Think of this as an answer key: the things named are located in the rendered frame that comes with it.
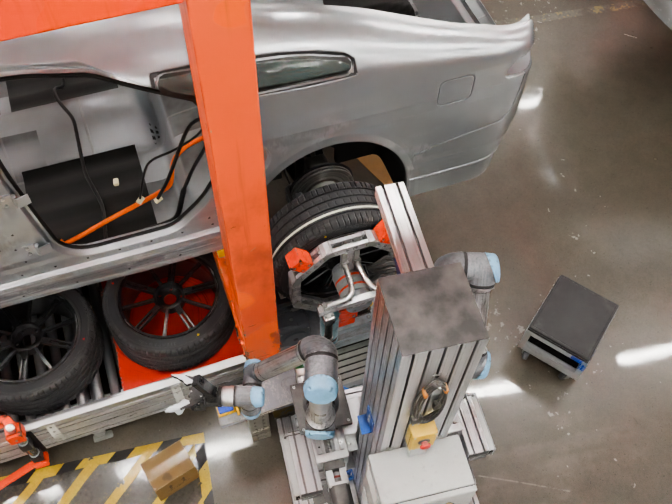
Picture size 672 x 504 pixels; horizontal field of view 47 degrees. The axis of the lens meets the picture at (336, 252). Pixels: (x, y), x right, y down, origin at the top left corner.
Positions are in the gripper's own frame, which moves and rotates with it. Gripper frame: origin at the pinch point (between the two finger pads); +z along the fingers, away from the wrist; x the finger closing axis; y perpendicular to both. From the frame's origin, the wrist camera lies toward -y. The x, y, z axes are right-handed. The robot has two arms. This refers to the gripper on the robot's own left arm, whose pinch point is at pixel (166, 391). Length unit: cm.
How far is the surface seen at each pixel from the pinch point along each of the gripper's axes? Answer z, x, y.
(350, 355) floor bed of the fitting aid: -71, 86, 107
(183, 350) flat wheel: 11, 61, 67
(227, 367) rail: -10, 58, 77
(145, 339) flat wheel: 30, 65, 65
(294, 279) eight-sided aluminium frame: -43, 67, 17
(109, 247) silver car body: 41, 82, 16
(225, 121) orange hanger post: -27, 31, -102
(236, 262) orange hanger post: -24, 40, -26
